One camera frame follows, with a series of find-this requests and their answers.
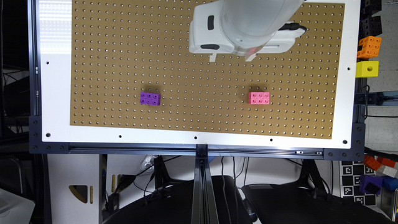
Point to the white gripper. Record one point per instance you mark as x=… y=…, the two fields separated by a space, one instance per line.
x=244 y=28

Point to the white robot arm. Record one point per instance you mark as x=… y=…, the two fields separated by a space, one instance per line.
x=244 y=28

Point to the pink block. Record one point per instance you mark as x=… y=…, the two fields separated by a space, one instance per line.
x=258 y=98

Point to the yellow block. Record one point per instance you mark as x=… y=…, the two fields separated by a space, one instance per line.
x=367 y=69

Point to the orange block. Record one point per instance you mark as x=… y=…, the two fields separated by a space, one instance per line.
x=370 y=47

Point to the black block stack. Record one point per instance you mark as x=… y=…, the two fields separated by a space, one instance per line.
x=368 y=23

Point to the dark purple block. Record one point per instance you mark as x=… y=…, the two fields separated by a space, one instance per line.
x=370 y=184

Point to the brown pegboard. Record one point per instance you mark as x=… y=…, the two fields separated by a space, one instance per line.
x=123 y=48

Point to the left black chair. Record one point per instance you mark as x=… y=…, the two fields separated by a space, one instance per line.
x=176 y=206

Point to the black chair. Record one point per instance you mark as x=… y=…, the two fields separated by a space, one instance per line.
x=176 y=206
x=289 y=204

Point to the right black chair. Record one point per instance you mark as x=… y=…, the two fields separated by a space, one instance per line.
x=289 y=204

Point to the fiducial marker sheet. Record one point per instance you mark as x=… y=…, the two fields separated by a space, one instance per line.
x=350 y=174

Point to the red orange blocks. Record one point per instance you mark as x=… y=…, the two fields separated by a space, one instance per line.
x=375 y=164

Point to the white cabinet panel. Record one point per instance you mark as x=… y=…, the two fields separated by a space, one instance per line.
x=75 y=188

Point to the black aluminium table frame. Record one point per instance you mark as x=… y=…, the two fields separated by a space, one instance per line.
x=50 y=56

